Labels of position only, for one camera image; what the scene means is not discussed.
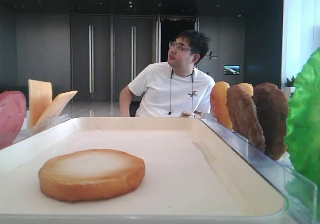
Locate round bread slice on tray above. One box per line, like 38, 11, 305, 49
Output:
38, 149, 146, 202

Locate clear acrylic rack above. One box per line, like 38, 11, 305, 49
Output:
13, 114, 70, 144
202, 114, 320, 224

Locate rear orange cheese slice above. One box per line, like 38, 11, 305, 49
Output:
28, 79, 53, 127

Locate brown meat patty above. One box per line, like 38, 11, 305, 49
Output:
252, 82, 289, 160
226, 85, 266, 152

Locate green lettuce leaf in rack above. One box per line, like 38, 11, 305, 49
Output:
284, 47, 320, 211

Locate man in white t-shirt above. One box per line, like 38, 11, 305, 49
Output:
119, 30, 215, 118

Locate front red tomato slice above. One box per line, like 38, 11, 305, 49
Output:
0, 91, 27, 149

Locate rear brown meat patty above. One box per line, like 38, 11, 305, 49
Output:
252, 82, 289, 160

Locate potted plants in planter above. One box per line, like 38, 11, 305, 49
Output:
284, 76, 295, 87

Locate front orange cheese slice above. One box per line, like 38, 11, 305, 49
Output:
36, 90, 77, 125

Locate clear acrylic right rack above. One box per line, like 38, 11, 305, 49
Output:
202, 114, 320, 224

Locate standing bread slice right rack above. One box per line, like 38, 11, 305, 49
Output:
210, 81, 233, 130

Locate small wall screen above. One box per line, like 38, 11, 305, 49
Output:
223, 65, 240, 75

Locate white rectangular tray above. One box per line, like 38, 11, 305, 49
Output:
0, 117, 289, 224

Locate front brown meat patty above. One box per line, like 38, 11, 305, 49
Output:
226, 85, 266, 152

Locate clear acrylic left rack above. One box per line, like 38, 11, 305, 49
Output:
13, 114, 70, 144

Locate orange cheese slice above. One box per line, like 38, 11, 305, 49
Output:
28, 79, 53, 127
36, 90, 77, 125

